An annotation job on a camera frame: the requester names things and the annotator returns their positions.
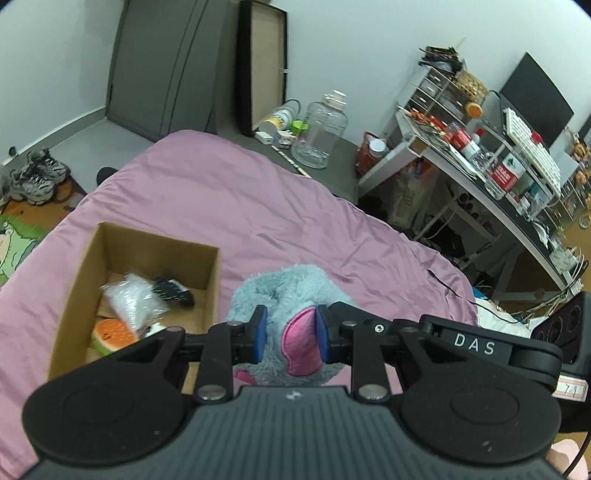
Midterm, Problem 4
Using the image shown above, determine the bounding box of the toy watermelon slice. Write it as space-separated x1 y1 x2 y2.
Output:
89 318 140 356

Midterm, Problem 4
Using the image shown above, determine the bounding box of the large clear water jug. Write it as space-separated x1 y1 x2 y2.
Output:
290 89 350 169

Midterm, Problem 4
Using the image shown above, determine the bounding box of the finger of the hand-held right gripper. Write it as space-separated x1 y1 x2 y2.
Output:
329 301 437 337

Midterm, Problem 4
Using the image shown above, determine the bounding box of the black framed board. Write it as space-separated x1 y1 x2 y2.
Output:
237 0 290 138

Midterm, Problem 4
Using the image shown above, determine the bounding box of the grey pink plush toy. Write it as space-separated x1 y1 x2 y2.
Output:
225 263 371 388

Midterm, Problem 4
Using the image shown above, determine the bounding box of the black white plush toy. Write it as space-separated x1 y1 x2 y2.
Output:
152 276 196 308

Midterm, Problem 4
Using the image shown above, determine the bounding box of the red basket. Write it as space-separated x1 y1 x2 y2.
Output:
355 131 391 176

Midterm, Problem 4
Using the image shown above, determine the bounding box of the grey drawer organizer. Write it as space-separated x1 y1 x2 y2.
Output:
406 65 463 117

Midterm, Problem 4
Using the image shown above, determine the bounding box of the cola bottle red label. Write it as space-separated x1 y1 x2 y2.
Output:
445 122 484 158

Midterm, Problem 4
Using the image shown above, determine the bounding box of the yellow white can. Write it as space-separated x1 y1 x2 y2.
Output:
257 104 299 137

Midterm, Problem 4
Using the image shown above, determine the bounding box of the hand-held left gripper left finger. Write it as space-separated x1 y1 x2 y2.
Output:
108 305 269 404

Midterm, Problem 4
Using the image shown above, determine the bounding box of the black cable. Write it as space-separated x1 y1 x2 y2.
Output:
427 267 519 324

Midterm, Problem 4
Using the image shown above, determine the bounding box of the pink bed sheet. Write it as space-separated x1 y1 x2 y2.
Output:
0 129 479 467

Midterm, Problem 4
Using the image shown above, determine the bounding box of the cartoon printed floor mat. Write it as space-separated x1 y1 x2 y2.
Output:
0 179 87 288

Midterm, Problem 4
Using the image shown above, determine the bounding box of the clear bag of white cotton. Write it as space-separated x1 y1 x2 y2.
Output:
100 272 170 334

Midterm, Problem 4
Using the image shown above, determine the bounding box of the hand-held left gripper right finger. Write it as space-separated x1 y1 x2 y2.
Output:
315 305 455 403

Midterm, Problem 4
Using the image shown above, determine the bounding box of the white keyboard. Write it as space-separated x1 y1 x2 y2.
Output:
503 106 563 195

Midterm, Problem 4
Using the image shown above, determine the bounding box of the grey door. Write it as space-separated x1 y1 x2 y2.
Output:
105 0 232 144

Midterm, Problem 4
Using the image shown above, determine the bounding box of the wicker basket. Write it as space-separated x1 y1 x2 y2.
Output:
450 69 489 105

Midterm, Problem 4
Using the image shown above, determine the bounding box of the white desk with black top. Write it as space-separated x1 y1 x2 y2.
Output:
357 105 585 297

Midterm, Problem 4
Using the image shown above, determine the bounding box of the yellow measuring stick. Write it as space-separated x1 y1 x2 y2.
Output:
272 145 313 179

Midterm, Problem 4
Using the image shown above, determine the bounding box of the beige tote bag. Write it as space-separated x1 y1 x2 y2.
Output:
385 159 437 230

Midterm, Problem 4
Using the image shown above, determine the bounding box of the brown cardboard box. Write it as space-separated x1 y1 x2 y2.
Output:
46 222 221 394

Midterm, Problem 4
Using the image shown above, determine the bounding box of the black monitor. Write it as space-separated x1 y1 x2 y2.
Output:
499 51 576 149

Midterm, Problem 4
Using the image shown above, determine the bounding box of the clear water bottle red label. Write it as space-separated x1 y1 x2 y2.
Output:
484 131 544 200

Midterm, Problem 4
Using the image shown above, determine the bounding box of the grey sneaker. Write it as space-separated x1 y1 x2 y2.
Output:
8 169 57 206
27 148 73 186

